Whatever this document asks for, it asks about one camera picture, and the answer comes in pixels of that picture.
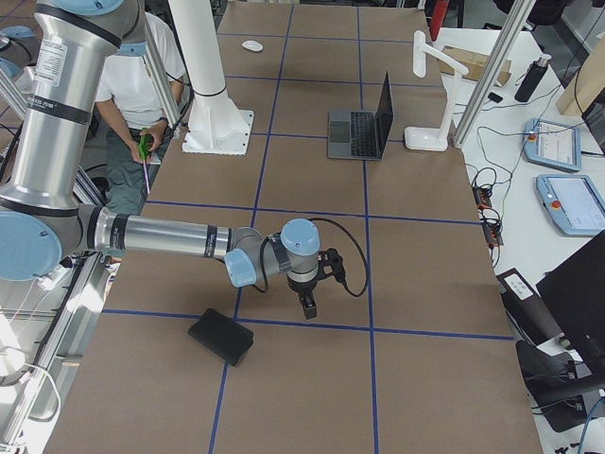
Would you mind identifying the blue teach pendant far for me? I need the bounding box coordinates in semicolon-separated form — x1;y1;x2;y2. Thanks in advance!
523;118;581;172

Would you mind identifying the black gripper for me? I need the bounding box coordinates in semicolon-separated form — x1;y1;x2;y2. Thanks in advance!
286;269;326;320

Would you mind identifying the white computer mouse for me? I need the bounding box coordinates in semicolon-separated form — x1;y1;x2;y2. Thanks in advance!
242;40;264;53

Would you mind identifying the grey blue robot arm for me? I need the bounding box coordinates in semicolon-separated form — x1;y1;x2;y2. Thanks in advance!
1;1;321;318

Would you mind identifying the small black square device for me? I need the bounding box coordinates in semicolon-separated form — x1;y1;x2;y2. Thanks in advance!
488;93;503;103

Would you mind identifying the aluminium frame post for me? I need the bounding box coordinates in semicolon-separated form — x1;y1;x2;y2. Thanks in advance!
453;0;536;148

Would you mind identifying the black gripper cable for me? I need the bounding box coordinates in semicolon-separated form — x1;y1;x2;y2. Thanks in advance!
245;217;370;298

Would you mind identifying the cardboard box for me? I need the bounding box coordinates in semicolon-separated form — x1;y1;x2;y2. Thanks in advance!
442;45;511;86

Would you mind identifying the black mouse pad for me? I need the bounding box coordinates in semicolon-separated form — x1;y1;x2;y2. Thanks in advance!
187;308;253;366

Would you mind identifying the white desk lamp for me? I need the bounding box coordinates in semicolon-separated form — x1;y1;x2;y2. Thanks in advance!
403;29;470;152

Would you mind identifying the red tube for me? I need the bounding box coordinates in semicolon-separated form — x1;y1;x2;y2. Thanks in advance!
429;0;449;42

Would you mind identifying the blue teach pendant near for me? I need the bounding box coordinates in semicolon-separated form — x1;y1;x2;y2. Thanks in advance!
535;174;604;237

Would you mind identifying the grey laptop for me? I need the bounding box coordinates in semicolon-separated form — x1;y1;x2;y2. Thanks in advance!
327;73;393;161

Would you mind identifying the black monitor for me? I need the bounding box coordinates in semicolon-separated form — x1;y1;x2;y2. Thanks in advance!
537;233;604;373

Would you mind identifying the green handled tool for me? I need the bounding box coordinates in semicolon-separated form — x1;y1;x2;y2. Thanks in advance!
138;134;153;162

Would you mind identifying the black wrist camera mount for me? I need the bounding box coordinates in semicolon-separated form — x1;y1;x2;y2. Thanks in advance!
317;248;346;285

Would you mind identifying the person in white shirt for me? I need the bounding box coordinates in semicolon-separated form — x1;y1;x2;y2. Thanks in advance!
94;11;188;218

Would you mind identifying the black water bottle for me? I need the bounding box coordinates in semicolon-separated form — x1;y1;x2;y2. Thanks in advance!
514;54;552;102

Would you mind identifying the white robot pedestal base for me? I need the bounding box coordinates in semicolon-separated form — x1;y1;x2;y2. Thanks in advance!
169;0;254;156

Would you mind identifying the blue teach pendant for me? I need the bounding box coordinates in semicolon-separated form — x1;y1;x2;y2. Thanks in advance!
535;174;604;237
523;118;581;172

